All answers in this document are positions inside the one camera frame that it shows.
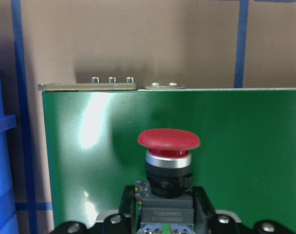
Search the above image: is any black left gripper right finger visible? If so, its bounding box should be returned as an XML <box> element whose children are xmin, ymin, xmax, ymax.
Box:
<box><xmin>192</xmin><ymin>186</ymin><xmax>294</xmax><ymax>234</ymax></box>

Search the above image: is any red push button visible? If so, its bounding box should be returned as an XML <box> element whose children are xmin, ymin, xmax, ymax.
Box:
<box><xmin>135</xmin><ymin>128</ymin><xmax>201</xmax><ymax>234</ymax></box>

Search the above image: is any green conveyor belt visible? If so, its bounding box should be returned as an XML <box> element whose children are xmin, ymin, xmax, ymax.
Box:
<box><xmin>38</xmin><ymin>83</ymin><xmax>296</xmax><ymax>234</ymax></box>

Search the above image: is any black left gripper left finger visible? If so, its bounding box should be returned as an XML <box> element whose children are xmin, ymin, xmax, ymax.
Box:
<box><xmin>51</xmin><ymin>185</ymin><xmax>136</xmax><ymax>234</ymax></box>

